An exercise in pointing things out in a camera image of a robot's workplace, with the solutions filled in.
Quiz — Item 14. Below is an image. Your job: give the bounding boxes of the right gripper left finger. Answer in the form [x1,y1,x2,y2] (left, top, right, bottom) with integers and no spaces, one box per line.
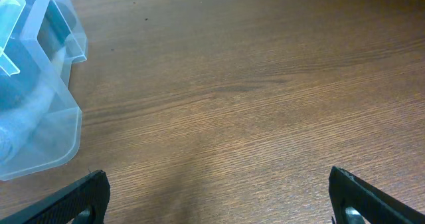
[1,170,110,224]

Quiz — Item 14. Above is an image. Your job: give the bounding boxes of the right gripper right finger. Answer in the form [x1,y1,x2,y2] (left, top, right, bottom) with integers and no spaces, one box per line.
[329,166,424,224]

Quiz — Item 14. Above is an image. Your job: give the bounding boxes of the teal cloth with tape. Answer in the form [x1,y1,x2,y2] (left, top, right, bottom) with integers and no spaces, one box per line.
[1,0,88,116]

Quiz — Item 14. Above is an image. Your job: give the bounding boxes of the clear plastic storage bin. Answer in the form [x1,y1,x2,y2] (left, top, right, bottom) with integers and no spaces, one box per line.
[1,0,88,181]

